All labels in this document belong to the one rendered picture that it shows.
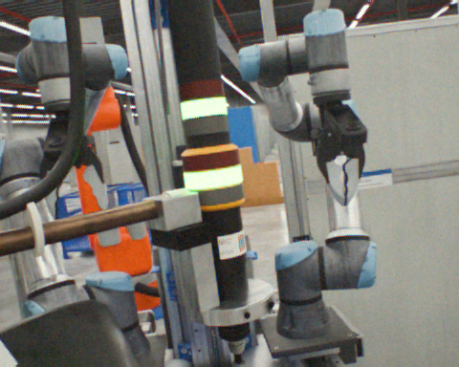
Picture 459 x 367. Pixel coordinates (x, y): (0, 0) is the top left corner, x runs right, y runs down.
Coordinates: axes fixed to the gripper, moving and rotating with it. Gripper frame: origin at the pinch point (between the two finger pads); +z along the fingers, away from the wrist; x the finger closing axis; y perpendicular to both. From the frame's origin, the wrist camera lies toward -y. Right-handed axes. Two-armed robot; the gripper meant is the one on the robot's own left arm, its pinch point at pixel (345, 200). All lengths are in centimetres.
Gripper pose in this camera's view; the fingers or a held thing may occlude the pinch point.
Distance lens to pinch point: 89.9
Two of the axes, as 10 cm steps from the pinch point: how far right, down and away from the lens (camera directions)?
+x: -9.9, 1.3, -0.6
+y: -0.8, -1.0, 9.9
